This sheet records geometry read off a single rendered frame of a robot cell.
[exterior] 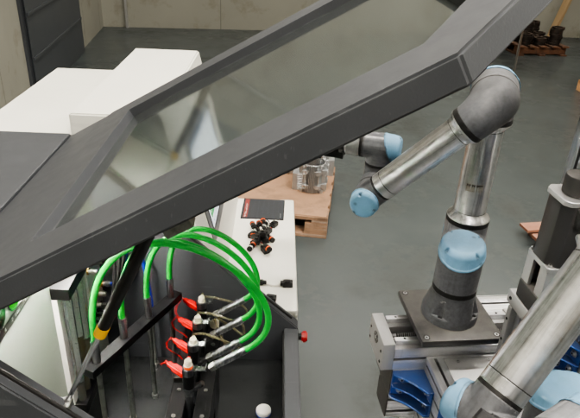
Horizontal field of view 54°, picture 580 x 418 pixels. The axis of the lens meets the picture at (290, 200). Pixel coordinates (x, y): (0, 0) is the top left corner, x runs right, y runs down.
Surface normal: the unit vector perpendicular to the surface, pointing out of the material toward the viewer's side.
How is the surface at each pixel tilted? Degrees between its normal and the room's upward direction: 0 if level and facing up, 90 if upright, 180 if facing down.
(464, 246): 8
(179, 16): 90
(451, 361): 0
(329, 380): 0
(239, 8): 90
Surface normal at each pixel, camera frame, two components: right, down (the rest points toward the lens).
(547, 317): -0.55, -0.40
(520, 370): -0.32, -0.23
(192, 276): 0.01, 0.46
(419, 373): 0.04, -0.89
